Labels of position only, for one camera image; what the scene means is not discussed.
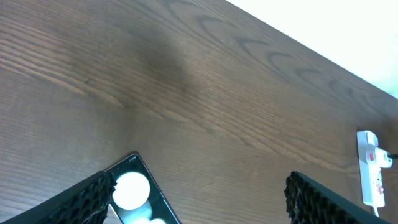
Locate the white power strip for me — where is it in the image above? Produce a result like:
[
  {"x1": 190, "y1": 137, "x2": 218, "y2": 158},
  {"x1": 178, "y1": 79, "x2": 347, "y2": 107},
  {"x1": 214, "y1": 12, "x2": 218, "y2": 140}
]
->
[{"x1": 357, "y1": 131, "x2": 385, "y2": 208}]

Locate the black Samsung Galaxy smartphone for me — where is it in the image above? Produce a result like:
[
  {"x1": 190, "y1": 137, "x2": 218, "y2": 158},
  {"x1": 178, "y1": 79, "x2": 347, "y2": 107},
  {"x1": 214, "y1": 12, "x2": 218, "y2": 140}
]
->
[{"x1": 106, "y1": 151, "x2": 181, "y2": 224}]

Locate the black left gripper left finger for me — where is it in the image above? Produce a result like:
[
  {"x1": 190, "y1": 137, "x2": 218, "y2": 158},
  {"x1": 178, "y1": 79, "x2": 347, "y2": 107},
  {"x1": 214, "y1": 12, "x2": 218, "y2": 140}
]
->
[{"x1": 2, "y1": 171, "x2": 116, "y2": 224}]

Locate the white charger plug adapter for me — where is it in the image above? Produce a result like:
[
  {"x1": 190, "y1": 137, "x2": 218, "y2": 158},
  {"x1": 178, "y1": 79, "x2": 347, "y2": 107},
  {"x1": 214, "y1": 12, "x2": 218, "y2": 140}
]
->
[{"x1": 374, "y1": 147, "x2": 392, "y2": 168}]

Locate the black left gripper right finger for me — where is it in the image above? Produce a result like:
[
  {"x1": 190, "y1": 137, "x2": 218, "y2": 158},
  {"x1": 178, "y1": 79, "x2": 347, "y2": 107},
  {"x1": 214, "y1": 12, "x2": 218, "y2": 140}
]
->
[{"x1": 284, "y1": 171, "x2": 388, "y2": 224}]

